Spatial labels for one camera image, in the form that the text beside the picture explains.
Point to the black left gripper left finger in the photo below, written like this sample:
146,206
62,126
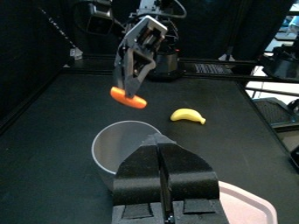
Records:
138,172

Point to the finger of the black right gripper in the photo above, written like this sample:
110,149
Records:
119,70
138,75

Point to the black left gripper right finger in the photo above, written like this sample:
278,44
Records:
188,172

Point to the orange toy tangerine piece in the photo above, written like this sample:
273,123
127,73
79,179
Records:
129,99

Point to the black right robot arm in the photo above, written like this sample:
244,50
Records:
168,62

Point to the grey bowl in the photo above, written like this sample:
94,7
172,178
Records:
117,145

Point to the white tag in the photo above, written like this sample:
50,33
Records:
77,54

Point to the yellow toy banana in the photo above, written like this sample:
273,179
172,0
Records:
188,115

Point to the pink plastic plate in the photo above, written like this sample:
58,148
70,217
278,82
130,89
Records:
245,204

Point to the black vent grille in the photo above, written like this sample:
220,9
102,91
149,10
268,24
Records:
210,68

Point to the black mesh chair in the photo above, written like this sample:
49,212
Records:
274,112

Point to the black gear on stand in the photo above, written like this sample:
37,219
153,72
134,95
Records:
282,62

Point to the black camera box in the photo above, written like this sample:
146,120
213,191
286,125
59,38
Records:
98,17

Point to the white corner bracket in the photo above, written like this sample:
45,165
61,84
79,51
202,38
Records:
226,57

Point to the black metal frame rail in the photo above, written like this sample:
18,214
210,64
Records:
241,76

